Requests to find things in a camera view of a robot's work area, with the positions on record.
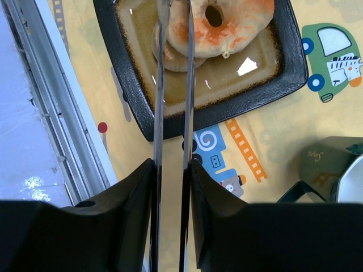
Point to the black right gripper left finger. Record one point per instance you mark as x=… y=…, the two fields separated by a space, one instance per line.
x=106 y=232

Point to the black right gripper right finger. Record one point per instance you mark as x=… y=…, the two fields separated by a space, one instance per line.
x=232 y=235

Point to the twisted orange-striped bread roll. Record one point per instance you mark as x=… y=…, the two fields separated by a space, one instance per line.
x=221 y=28

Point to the yellow vehicle-print placemat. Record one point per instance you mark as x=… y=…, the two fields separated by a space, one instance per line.
x=277 y=132

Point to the dark green mug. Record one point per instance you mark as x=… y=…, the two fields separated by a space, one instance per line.
x=331 y=169

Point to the black square amber plate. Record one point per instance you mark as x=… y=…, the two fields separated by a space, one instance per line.
x=270 y=68

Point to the aluminium table frame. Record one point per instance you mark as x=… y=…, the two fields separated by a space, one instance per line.
x=51 y=148

